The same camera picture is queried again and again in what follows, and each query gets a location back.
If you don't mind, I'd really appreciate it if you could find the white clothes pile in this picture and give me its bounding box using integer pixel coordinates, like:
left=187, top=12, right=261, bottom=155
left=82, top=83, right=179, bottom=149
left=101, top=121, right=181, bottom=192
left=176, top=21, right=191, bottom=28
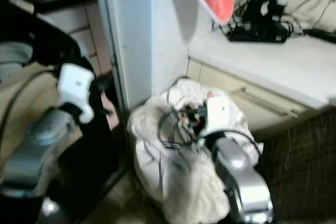
left=127, top=77, right=263, bottom=224

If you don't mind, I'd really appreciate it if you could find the white tall appliance panel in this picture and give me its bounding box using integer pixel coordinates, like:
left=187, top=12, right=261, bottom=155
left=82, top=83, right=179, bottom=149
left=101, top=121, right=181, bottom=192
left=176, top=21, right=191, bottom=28
left=93, top=0, right=195, bottom=112

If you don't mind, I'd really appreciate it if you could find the cream cabinet with white counter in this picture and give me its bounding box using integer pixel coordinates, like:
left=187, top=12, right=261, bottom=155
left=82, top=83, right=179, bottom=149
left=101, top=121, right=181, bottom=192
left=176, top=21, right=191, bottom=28
left=186, top=27, right=336, bottom=141

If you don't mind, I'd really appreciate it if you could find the grey curved plastic part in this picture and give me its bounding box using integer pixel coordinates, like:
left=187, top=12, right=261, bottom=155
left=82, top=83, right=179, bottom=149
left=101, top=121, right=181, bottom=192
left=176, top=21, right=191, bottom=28
left=0, top=41, right=35, bottom=83

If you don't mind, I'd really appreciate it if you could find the black power strip with plugs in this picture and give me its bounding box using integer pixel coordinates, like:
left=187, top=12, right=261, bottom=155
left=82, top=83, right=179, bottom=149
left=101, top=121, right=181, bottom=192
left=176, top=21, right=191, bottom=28
left=226, top=0, right=295, bottom=44

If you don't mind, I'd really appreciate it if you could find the dark brown woven rug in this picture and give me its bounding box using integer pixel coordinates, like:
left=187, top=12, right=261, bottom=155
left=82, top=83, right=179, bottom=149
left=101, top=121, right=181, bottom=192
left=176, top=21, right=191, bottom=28
left=262, top=111, right=336, bottom=222

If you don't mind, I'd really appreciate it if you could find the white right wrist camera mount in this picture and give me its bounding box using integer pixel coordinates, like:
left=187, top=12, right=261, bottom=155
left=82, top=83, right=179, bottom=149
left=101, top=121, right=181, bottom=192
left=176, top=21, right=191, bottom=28
left=205, top=95, right=232, bottom=138

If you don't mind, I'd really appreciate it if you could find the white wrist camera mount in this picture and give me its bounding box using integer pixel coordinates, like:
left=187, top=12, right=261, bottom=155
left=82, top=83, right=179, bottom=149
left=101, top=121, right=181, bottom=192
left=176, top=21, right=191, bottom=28
left=205, top=95, right=232, bottom=138
left=57, top=63, right=96, bottom=125

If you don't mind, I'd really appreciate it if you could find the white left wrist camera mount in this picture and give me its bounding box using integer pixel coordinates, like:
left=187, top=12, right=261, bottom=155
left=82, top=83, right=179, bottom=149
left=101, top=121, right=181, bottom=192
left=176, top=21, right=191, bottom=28
left=57, top=63, right=96, bottom=125

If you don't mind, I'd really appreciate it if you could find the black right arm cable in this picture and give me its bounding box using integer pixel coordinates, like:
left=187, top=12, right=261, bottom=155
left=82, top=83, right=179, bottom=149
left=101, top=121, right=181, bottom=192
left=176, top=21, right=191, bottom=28
left=155, top=108, right=263, bottom=156

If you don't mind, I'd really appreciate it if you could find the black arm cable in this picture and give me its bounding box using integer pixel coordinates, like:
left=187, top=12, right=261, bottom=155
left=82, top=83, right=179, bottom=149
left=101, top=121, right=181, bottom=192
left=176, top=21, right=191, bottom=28
left=0, top=69, right=58, bottom=141
left=155, top=108, right=263, bottom=156

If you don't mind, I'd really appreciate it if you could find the metal drawer handle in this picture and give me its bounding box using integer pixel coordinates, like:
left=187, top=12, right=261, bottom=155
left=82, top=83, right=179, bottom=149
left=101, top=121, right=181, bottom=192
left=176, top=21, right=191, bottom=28
left=236, top=88, right=300, bottom=120

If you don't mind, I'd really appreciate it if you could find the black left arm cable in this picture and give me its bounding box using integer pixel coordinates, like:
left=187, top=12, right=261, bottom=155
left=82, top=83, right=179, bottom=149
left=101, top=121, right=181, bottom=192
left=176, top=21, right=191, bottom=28
left=0, top=69, right=58, bottom=141

